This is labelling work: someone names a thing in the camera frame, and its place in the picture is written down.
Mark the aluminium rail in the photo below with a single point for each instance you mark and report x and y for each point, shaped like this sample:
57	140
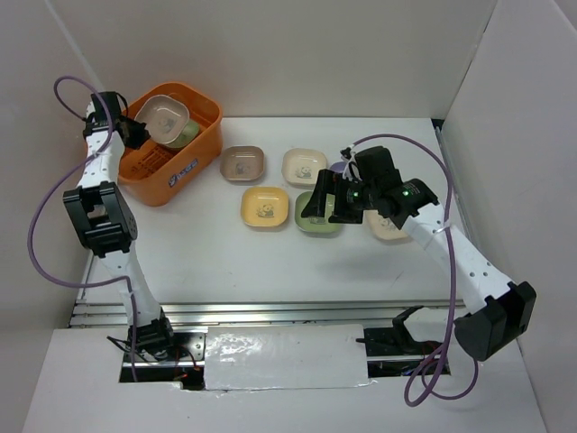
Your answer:
86	314

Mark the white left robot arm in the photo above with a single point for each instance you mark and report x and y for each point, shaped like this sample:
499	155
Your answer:
106	226

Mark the yellow panda plate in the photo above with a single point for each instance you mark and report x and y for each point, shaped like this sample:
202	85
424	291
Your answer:
264	207

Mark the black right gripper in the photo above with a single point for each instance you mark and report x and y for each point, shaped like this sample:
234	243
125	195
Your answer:
331	182

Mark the brown panda plate front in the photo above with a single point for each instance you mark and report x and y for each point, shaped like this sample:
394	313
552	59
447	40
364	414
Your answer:
165	118

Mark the orange plastic bin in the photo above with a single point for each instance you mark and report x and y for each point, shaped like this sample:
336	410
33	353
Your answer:
154	174

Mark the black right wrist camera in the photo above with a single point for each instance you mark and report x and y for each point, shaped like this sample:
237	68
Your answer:
375	166

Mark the brown panda plate back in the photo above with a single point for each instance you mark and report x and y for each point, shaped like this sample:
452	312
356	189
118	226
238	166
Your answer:
242	163

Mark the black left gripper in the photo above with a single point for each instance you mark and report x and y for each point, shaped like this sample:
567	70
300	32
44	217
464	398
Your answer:
141	134

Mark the purple plate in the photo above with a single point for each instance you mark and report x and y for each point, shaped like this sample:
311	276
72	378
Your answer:
338	167

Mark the cream panda plate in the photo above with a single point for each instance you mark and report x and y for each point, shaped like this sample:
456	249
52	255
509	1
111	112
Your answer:
300	166
383	229

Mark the green panda plate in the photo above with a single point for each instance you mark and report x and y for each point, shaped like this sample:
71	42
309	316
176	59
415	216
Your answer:
316	225
187	134

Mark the brown panda plate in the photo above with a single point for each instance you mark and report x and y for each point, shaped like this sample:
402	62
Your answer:
242	163
165	118

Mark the cream panda plate back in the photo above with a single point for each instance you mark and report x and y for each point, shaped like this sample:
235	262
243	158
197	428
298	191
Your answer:
300	166

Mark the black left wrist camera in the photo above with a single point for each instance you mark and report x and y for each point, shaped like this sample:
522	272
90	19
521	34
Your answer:
108	104

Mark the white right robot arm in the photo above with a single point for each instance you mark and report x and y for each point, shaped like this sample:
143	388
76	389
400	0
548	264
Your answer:
499	310

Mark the cream panda plate right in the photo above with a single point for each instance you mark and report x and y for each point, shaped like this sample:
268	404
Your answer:
383	229

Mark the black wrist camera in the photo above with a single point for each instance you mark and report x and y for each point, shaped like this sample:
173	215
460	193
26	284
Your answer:
375	166
108	104

